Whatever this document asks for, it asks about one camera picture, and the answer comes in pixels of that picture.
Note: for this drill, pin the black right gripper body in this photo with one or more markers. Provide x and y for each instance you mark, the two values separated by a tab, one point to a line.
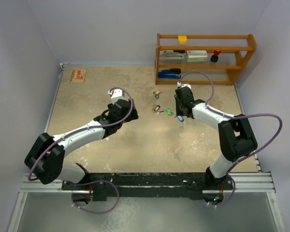
179	105

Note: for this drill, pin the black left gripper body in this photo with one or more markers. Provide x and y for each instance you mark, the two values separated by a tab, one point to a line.
133	116

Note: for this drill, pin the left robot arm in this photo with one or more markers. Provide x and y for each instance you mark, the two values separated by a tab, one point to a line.
46	157

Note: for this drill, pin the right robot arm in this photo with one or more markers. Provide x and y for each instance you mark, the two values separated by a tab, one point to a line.
236	138

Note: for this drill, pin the green key tag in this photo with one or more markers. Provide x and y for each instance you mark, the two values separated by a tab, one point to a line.
169	112

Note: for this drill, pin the blue key tag left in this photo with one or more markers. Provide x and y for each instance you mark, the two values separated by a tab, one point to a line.
180	118

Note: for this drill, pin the blue stapler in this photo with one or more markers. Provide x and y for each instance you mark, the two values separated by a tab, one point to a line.
174	73

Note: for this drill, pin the white staples box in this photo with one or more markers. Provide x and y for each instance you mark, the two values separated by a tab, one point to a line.
196	55

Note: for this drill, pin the white stapler on shelf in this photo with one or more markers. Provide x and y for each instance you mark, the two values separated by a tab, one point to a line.
172	54

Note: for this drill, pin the red black stamp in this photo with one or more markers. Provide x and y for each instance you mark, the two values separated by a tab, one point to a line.
214	57

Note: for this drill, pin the yellow box on shelf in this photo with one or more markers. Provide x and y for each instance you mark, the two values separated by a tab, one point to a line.
182	39

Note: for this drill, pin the orange spiral notebook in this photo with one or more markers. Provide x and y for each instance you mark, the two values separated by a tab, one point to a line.
78	76

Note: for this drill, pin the wooden shelf rack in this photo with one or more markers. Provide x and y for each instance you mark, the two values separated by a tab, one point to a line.
228	53

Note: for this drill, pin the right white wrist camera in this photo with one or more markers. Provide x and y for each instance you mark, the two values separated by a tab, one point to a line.
181	85

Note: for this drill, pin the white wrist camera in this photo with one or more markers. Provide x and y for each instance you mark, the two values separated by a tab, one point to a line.
181	85
116	94

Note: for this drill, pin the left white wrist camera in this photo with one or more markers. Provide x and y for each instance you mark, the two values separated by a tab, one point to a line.
116	94

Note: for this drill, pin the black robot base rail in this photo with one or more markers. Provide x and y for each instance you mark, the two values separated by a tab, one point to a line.
101	191

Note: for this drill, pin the aluminium frame rail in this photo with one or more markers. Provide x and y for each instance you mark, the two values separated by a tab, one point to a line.
241	182

